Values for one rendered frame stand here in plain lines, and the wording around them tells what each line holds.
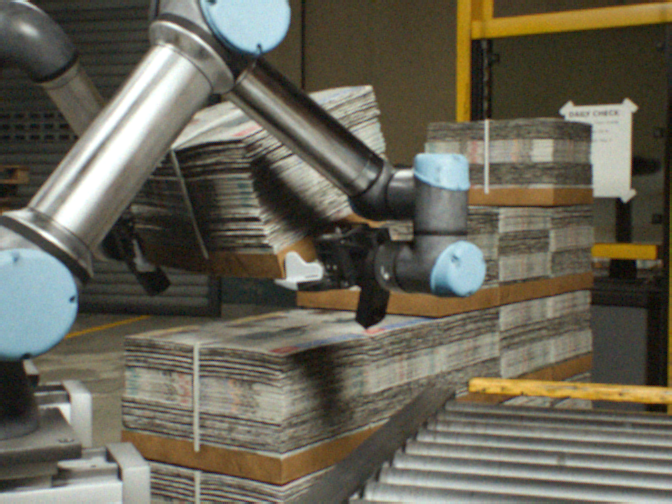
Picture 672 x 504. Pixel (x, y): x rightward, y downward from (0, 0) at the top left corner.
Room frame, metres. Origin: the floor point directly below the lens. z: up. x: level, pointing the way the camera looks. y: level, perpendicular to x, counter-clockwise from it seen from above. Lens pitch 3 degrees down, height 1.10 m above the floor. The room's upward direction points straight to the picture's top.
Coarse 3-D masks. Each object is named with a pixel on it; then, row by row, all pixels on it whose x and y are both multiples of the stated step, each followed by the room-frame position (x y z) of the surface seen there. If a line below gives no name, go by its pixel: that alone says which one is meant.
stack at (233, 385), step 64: (256, 320) 2.27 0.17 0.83; (320, 320) 2.27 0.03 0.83; (384, 320) 2.26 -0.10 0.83; (448, 320) 2.32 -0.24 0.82; (512, 320) 2.59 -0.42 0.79; (128, 384) 2.02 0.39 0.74; (192, 384) 1.93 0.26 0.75; (256, 384) 1.84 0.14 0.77; (320, 384) 1.91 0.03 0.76; (384, 384) 2.10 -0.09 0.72; (448, 384) 2.31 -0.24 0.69; (256, 448) 1.84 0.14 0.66
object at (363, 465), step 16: (416, 400) 1.54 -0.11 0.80; (432, 400) 1.54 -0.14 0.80; (400, 416) 1.43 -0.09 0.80; (416, 416) 1.43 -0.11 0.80; (432, 416) 1.45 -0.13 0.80; (384, 432) 1.34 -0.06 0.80; (400, 432) 1.34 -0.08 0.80; (416, 432) 1.35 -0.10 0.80; (368, 448) 1.25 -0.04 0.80; (384, 448) 1.25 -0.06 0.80; (400, 448) 1.26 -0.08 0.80; (352, 464) 1.18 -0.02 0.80; (368, 464) 1.18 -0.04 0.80; (384, 464) 1.19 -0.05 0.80; (320, 480) 1.11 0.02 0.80; (336, 480) 1.11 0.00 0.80; (352, 480) 1.11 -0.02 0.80; (368, 480) 1.12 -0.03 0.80; (304, 496) 1.05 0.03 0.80; (320, 496) 1.05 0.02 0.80; (336, 496) 1.05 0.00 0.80; (352, 496) 1.06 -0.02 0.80
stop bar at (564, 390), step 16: (480, 384) 1.59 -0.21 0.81; (496, 384) 1.59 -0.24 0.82; (512, 384) 1.58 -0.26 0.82; (528, 384) 1.58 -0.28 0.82; (544, 384) 1.57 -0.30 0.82; (560, 384) 1.57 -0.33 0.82; (576, 384) 1.57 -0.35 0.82; (592, 384) 1.57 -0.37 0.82; (608, 400) 1.54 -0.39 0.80; (624, 400) 1.54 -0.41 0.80; (640, 400) 1.53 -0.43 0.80; (656, 400) 1.53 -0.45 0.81
